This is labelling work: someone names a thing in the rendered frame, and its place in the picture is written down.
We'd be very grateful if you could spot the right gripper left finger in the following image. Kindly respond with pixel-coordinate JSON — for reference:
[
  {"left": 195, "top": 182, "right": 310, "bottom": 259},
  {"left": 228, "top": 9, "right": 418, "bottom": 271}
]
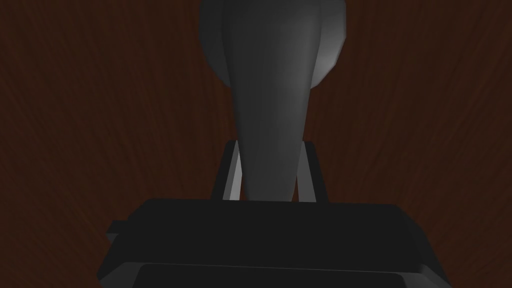
[{"left": 210, "top": 139, "right": 244, "bottom": 202}]

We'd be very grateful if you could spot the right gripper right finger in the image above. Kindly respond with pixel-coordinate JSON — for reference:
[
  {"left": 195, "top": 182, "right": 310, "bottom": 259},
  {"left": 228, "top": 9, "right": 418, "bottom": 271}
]
[{"left": 295, "top": 141, "right": 330, "bottom": 204}]

